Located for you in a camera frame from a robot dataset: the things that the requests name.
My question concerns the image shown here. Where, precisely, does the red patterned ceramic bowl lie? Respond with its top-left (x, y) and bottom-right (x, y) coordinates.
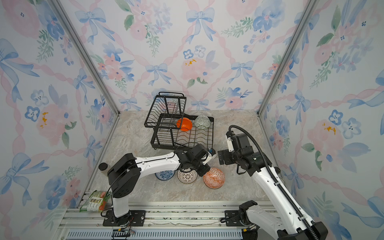
top-left (203, 168), bottom-right (225, 189)

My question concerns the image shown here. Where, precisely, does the orange plastic bowl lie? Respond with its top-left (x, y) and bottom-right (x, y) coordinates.
top-left (177, 118), bottom-right (193, 132)

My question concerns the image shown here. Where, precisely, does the green patterned ceramic bowl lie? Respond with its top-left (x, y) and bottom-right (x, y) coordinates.
top-left (194, 115), bottom-right (211, 130)

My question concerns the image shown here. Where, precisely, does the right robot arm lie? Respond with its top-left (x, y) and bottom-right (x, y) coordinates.
top-left (238, 163), bottom-right (328, 240)

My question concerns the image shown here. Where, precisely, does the brown lattice ceramic bowl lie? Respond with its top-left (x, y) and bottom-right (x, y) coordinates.
top-left (178, 169), bottom-right (198, 184)

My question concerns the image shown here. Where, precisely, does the blue patterned ceramic bowl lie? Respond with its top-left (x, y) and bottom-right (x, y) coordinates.
top-left (155, 171), bottom-right (175, 181)

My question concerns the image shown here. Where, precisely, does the black round knob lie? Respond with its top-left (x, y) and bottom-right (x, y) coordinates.
top-left (98, 163), bottom-right (109, 171)

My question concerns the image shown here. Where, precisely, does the green snack packet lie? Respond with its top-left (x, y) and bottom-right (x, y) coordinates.
top-left (80, 191), bottom-right (111, 213)

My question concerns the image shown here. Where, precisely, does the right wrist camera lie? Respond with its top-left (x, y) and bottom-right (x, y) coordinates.
top-left (226, 131), bottom-right (251, 152)

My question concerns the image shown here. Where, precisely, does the black corrugated cable conduit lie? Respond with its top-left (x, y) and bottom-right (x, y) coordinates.
top-left (228, 125), bottom-right (319, 240)

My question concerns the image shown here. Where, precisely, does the black wire dish rack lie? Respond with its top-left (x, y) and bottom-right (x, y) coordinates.
top-left (144, 92), bottom-right (214, 150)

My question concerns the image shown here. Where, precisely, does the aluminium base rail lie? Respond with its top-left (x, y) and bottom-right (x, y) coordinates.
top-left (50, 201), bottom-right (316, 240)

